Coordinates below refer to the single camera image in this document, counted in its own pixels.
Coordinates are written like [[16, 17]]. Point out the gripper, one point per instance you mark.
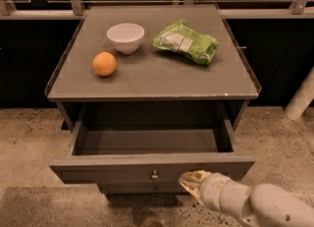
[[211, 189]]

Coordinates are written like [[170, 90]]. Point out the grey top drawer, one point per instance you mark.
[[148, 156]]

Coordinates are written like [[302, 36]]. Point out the grey drawer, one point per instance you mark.
[[142, 188], [148, 156]]

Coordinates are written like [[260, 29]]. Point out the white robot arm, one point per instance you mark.
[[264, 205]]

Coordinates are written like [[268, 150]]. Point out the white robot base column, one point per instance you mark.
[[302, 98]]

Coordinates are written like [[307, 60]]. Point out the grey drawer cabinet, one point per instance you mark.
[[152, 88]]

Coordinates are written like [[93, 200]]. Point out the grey middle drawer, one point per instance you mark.
[[142, 188]]

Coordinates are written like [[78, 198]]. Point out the green snack bag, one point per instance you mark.
[[178, 37]]

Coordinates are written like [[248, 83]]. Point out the orange fruit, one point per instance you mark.
[[104, 64]]

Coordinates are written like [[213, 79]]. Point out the white ceramic bowl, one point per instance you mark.
[[126, 37]]

